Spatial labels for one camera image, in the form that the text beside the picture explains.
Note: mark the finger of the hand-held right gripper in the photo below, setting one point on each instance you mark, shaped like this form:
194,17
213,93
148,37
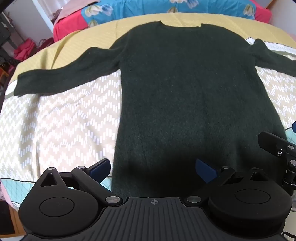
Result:
270,141
294,127

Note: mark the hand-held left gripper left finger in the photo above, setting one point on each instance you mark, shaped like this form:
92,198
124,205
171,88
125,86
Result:
101,169

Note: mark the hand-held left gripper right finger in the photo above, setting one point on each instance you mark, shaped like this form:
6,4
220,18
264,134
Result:
204,172

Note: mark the dark green sweater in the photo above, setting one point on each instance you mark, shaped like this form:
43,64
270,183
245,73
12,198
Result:
185,92

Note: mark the beige chevron patterned blanket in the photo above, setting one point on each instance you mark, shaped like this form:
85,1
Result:
57,127

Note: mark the teal quilted bedspread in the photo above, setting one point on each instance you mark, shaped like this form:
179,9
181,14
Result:
13,190

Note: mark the yellow bedsheet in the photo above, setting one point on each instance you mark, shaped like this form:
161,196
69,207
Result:
76,39

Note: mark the dark red bag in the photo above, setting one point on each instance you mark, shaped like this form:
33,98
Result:
46,42

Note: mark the red quilt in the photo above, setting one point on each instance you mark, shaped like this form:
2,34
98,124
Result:
69,25

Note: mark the pink cloth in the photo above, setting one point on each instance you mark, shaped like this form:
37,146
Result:
67,9

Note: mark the blue floral pillow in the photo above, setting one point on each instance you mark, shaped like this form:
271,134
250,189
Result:
143,8

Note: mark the dark shelf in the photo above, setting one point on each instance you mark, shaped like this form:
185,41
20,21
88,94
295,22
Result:
5,27

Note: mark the wooden bed frame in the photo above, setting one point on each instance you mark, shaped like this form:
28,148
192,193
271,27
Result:
16,220

